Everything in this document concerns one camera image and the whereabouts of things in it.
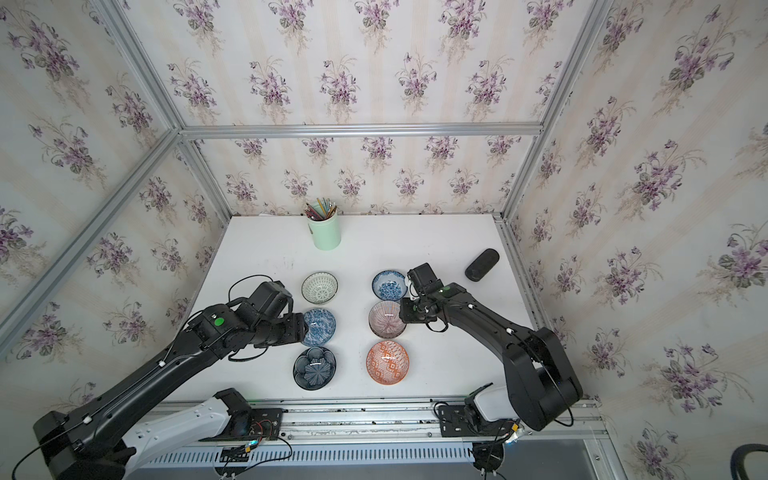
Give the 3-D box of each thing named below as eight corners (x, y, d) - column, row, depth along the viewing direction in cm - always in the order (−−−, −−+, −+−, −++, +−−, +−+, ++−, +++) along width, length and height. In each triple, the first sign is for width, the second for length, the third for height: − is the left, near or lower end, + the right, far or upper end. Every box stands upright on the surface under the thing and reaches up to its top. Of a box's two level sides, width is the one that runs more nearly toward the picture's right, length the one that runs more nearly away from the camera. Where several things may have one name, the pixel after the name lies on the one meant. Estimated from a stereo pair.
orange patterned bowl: (366, 385, 80) (365, 381, 77) (367, 345, 87) (367, 340, 84) (409, 385, 80) (410, 381, 77) (407, 345, 88) (408, 340, 84)
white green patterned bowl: (302, 304, 96) (299, 296, 92) (307, 279, 102) (304, 271, 99) (336, 304, 96) (334, 297, 92) (339, 279, 102) (338, 271, 99)
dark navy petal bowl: (293, 392, 79) (289, 388, 76) (300, 351, 86) (297, 346, 83) (333, 392, 79) (331, 388, 76) (338, 351, 86) (336, 346, 83)
